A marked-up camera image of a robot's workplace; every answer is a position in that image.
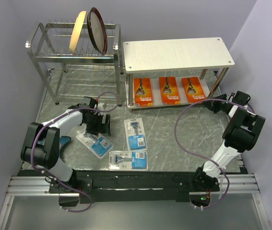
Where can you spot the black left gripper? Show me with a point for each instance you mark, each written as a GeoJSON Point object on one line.
{"type": "Point", "coordinates": [105, 127]}

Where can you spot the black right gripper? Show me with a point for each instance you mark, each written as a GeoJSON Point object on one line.
{"type": "Point", "coordinates": [212, 105]}

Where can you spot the orange razor box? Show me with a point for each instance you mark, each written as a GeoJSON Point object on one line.
{"type": "Point", "coordinates": [193, 89]}
{"type": "Point", "coordinates": [169, 90]}
{"type": "Point", "coordinates": [143, 95]}

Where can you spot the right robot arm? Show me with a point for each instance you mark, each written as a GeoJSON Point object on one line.
{"type": "Point", "coordinates": [240, 135]}

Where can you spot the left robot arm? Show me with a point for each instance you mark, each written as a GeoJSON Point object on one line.
{"type": "Point", "coordinates": [42, 146]}

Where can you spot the white two-tier shelf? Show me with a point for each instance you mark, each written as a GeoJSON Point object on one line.
{"type": "Point", "coordinates": [154, 58]}

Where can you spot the blue razor blister pack left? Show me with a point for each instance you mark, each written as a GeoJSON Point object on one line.
{"type": "Point", "coordinates": [97, 144]}

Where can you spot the blue razor blister pack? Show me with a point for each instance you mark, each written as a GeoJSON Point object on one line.
{"type": "Point", "coordinates": [135, 134]}
{"type": "Point", "coordinates": [97, 144]}
{"type": "Point", "coordinates": [128, 161]}

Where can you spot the blue razor blister pack centre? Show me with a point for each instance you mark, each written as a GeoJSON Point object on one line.
{"type": "Point", "coordinates": [135, 134]}

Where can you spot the blue razor blister pack front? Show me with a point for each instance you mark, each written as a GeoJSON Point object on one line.
{"type": "Point", "coordinates": [128, 161]}

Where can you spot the blue star-shaped dish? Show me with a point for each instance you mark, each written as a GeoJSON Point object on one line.
{"type": "Point", "coordinates": [63, 141]}

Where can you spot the steel dish rack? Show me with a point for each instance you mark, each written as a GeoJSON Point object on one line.
{"type": "Point", "coordinates": [69, 77]}

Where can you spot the dark brown plate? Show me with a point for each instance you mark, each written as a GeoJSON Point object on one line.
{"type": "Point", "coordinates": [97, 31]}

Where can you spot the cream plate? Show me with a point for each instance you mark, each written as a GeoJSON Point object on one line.
{"type": "Point", "coordinates": [77, 31]}

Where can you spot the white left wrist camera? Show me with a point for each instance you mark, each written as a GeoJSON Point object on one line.
{"type": "Point", "coordinates": [102, 106]}

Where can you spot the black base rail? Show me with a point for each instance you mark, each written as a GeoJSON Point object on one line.
{"type": "Point", "coordinates": [115, 186]}

